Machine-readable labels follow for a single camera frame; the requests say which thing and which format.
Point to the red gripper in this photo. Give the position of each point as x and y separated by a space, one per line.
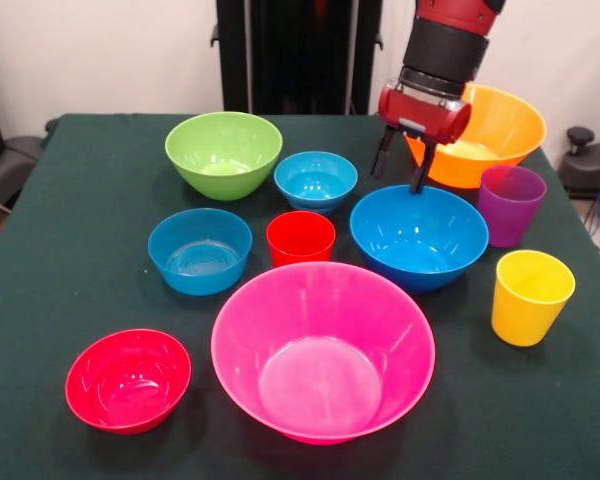
425 117

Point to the large blue bowl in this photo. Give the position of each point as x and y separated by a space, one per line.
420 245

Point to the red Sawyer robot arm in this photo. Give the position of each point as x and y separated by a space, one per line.
445 45

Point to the small light blue bowl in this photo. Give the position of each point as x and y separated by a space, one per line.
315 182

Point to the large orange bowl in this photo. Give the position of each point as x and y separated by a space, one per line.
500 130

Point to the purple cup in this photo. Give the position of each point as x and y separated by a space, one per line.
510 210

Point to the red cup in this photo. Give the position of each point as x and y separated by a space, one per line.
300 245

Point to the green bowl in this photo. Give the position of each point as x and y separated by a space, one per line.
223 150

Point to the yellow cup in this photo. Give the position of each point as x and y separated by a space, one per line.
530 310

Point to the large pink bowl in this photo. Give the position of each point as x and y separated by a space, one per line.
325 360

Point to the ribbed blue bowl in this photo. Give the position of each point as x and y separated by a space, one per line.
200 255

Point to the dark green tablecloth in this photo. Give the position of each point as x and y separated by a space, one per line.
80 280

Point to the small crimson bowl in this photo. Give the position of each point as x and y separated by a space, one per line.
127 382

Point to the black pedestal leg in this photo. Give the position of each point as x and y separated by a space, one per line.
590 165
10 165

